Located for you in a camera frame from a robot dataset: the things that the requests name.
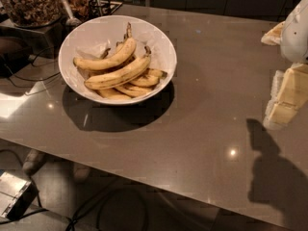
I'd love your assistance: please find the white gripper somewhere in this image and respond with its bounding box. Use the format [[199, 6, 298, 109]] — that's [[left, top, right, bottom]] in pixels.
[[261, 0, 308, 130]]

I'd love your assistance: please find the small right yellow banana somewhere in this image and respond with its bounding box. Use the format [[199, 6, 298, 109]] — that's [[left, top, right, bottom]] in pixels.
[[131, 68, 167, 87]]

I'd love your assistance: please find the long front yellow banana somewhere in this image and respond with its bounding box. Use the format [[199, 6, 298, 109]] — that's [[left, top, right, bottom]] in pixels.
[[84, 46, 151, 90]]

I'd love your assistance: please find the white ceramic bowl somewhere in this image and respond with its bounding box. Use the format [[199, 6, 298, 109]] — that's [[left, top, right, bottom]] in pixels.
[[58, 15, 177, 106]]

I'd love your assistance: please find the dark snack container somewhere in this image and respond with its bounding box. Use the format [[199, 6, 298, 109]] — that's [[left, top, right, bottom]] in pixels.
[[68, 0, 90, 22]]

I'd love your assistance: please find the metal scoop spoon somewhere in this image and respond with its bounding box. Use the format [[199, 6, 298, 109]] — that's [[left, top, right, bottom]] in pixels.
[[61, 0, 81, 27]]

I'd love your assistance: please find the glass jar of nuts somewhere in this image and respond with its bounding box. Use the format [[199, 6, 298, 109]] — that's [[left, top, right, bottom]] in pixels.
[[0, 0, 62, 28]]

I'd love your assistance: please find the grey metal box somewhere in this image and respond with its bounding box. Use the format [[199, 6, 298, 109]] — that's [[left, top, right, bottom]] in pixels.
[[0, 170, 38, 220]]

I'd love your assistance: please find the black floor cable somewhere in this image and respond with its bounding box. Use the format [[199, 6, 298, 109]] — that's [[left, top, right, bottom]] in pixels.
[[0, 147, 150, 231]]

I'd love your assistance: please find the black device with cable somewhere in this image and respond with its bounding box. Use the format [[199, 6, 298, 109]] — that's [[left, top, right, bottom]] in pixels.
[[0, 36, 62, 96]]

